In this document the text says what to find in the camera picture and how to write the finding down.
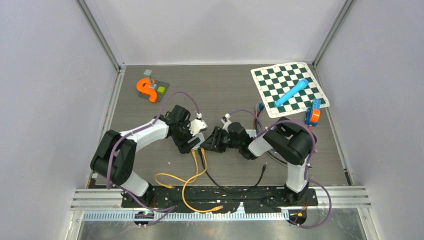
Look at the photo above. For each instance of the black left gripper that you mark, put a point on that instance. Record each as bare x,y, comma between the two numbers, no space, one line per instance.
183,146

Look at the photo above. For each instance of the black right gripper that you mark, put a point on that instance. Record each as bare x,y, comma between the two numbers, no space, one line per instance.
213,144

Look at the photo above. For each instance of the white network switch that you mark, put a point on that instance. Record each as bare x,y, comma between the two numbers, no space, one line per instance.
251,132

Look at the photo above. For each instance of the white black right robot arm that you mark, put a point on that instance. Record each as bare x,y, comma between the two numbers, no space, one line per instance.
294,142

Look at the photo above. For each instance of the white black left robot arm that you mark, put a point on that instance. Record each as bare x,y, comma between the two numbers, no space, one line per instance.
115,155

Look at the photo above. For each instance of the grey lego baseplate with bricks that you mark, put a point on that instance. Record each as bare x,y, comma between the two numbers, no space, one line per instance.
160,86

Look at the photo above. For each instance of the orange S-shaped toy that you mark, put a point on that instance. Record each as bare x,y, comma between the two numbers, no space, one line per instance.
143,86

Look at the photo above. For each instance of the small grey lego tile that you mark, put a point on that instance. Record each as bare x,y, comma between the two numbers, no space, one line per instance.
147,72

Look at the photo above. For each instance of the green white chessboard mat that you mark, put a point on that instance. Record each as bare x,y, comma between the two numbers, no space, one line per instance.
272,82

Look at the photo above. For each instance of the light blue toy microphone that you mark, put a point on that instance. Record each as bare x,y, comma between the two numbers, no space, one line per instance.
301,84

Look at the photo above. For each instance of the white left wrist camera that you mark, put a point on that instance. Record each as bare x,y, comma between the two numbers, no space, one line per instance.
197,126

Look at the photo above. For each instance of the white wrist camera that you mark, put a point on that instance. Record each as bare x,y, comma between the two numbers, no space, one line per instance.
197,126
226,121

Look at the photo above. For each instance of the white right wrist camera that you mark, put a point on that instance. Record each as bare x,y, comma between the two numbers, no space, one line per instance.
226,121

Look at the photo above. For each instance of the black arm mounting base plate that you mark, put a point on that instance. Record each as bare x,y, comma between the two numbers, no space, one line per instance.
261,199

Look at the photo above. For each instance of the aluminium frame rail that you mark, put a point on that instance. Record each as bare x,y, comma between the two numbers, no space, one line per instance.
334,196

